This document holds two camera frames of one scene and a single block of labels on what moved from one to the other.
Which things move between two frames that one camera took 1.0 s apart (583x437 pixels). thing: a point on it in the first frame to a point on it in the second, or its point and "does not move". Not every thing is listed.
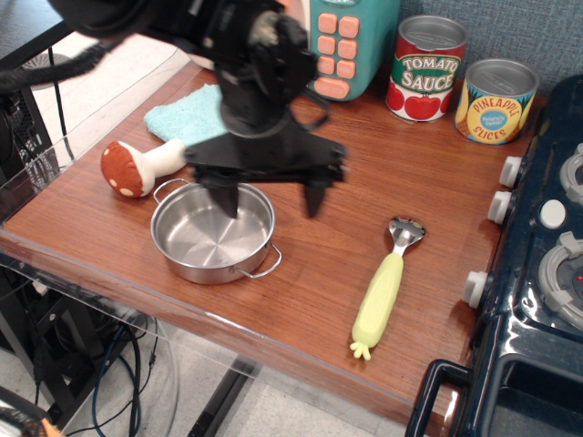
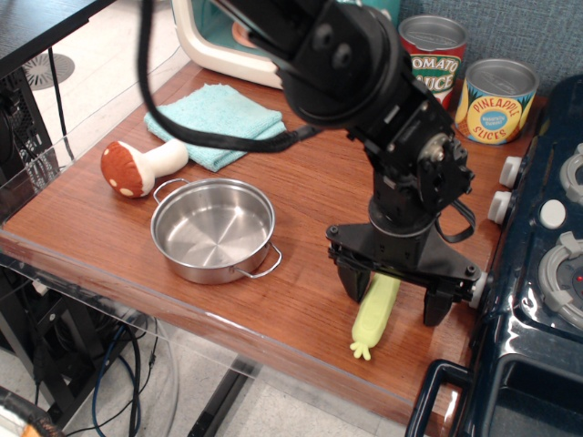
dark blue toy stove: [525, 374] does not move
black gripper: [289, 155] to [411, 253]
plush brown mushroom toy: [129, 173] does not move
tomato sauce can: [429, 52] does not move
